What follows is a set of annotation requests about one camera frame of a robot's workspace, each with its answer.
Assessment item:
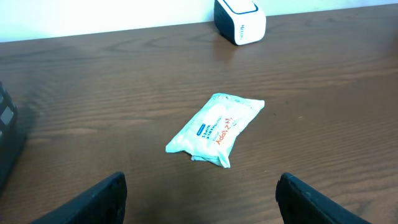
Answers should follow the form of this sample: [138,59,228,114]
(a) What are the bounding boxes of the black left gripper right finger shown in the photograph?
[275,172,369,224]

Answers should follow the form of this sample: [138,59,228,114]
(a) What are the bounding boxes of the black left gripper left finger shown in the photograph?
[32,172,127,224]

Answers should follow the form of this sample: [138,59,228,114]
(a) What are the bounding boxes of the light teal snack packet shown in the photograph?
[165,93,265,168]

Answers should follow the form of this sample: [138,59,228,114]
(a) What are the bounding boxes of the white barcode scanner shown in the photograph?
[213,0,267,45]

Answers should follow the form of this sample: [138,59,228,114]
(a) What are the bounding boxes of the grey plastic shopping basket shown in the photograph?
[1,83,26,192]

